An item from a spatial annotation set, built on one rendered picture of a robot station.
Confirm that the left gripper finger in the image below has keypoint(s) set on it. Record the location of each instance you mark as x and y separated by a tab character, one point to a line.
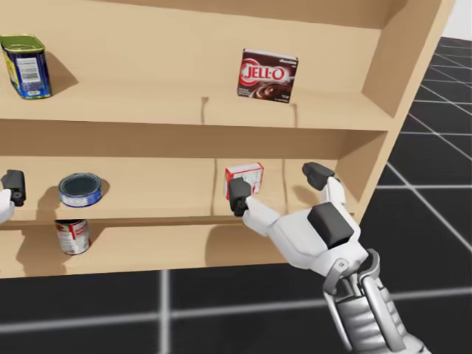
14	186

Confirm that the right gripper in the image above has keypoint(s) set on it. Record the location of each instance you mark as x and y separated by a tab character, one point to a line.
317	239

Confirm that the red and white carton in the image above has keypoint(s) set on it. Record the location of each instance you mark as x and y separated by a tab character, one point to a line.
252	177

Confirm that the blue flat can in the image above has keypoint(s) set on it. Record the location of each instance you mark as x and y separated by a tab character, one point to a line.
79	190

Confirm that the red and white can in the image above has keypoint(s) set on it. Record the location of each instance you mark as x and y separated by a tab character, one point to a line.
73	237

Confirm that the brown and red carton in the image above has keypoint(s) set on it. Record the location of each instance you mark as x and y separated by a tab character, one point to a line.
267	75

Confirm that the green and blue rectangular can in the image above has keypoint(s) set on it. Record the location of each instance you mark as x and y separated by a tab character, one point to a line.
27	70

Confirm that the pale wooden shelf unit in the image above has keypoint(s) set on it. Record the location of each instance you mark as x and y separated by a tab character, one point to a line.
147	73

